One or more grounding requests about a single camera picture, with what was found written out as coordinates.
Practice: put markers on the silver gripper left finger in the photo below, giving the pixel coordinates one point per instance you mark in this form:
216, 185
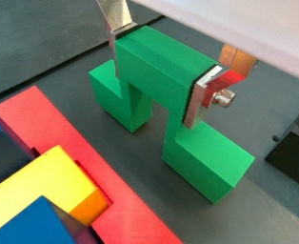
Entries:
118, 21

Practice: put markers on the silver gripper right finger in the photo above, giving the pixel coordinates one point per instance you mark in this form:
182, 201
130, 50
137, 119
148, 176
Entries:
210, 87

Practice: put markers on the green arch-shaped block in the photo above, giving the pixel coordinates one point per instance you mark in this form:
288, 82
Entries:
153, 71

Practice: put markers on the red base board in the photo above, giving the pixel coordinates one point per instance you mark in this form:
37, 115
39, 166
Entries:
128, 222

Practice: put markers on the yellow long block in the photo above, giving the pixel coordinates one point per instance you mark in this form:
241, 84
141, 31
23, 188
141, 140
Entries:
52, 176

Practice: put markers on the blue arch block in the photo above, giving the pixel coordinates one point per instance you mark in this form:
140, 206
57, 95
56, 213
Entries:
42, 223

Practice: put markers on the black angled bracket stand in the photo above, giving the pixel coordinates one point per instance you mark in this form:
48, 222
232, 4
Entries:
284, 155

